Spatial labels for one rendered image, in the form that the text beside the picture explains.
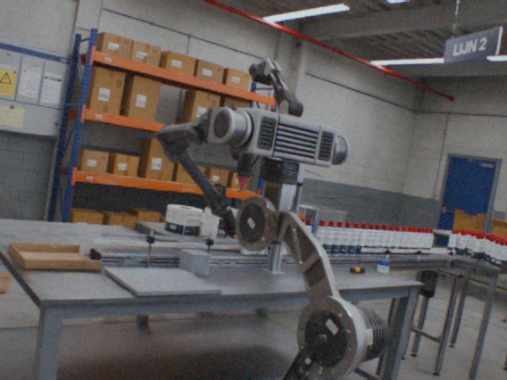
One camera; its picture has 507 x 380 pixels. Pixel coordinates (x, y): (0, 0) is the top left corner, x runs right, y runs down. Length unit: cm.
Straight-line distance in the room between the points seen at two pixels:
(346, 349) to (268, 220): 54
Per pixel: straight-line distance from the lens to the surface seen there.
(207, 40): 760
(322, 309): 153
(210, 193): 236
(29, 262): 198
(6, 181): 659
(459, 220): 798
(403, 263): 355
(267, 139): 173
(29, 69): 647
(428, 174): 1086
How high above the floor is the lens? 135
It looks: 4 degrees down
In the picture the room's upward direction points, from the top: 10 degrees clockwise
